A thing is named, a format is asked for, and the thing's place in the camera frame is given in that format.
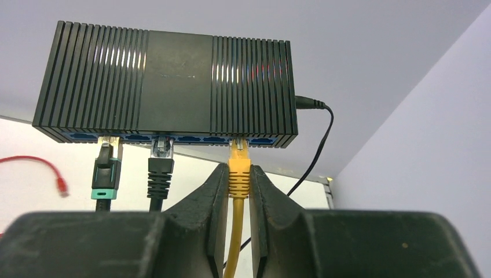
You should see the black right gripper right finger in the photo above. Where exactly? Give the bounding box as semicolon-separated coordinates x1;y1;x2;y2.
250;166;480;277

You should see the black ethernet cable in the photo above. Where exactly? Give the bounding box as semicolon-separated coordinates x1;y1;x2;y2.
90;136;123;213

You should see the red ethernet cable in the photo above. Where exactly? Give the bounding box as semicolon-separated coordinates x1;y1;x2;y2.
0;155;70;239

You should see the black ribbed network switch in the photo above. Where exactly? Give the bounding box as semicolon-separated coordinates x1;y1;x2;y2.
32;21;298;148

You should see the orange ethernet cable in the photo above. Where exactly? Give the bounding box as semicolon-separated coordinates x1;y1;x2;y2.
222;138;252;278

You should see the short black patch cable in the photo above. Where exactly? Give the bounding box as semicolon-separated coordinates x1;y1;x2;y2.
146;136;175;213

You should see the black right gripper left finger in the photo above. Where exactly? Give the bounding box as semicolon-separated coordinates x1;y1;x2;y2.
1;163;229;277

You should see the thin black barrel plug cable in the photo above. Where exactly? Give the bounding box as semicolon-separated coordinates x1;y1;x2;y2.
222;95;335;269

